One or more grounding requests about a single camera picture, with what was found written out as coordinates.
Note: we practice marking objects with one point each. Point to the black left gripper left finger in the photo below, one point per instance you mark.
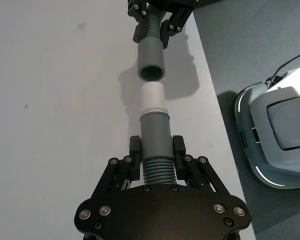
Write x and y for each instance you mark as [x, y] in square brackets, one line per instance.
[120, 175]

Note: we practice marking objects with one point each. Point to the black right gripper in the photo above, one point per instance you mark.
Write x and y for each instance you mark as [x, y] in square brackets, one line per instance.
[173, 4]

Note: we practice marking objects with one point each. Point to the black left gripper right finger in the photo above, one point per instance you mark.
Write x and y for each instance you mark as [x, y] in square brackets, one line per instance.
[193, 175]

